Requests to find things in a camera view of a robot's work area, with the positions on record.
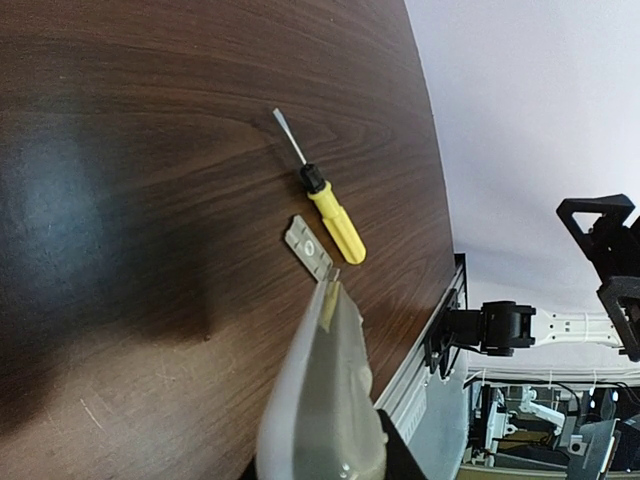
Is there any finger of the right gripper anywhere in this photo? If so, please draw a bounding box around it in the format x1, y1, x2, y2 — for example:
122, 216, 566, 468
556, 194, 636, 255

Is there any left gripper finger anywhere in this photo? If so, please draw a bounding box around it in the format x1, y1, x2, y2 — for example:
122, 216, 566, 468
377, 409, 425, 480

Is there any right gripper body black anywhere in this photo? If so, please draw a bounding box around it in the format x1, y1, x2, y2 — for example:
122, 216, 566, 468
593, 220, 639, 360

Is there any grey remote control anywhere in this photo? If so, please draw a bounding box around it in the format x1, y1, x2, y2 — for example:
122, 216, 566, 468
255, 269, 387, 479

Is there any grey battery cover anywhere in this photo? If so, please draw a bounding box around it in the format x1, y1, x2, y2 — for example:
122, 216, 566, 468
284, 215, 333, 282

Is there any yellow handled screwdriver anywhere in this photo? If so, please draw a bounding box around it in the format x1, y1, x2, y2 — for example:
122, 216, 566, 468
272, 108, 367, 265

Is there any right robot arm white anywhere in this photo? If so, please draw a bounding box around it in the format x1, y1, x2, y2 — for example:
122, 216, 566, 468
481, 194, 639, 362

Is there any aluminium front rail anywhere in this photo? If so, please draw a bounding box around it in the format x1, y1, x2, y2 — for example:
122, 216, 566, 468
376, 353, 469, 479

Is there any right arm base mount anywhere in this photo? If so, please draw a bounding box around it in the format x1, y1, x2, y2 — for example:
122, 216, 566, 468
421, 253, 469, 380

